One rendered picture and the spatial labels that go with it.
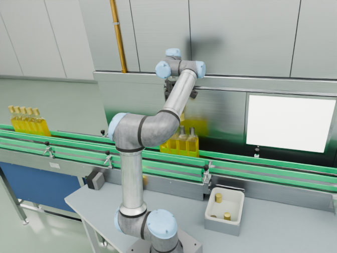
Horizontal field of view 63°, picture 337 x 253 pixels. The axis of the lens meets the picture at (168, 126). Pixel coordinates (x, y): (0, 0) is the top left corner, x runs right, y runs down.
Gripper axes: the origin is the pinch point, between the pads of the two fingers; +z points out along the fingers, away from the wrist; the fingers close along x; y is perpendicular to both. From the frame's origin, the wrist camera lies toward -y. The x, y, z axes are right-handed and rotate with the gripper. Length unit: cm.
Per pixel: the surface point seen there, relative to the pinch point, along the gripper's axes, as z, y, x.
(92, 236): 84, 56, 35
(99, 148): 29, 54, 8
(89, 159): 33, 58, 16
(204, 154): 27.5, -12.5, -3.7
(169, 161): 30.0, 6.2, 6.2
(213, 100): -3.9, -15.3, -12.6
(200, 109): 2.7, -7.5, -12.4
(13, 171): 60, 136, 19
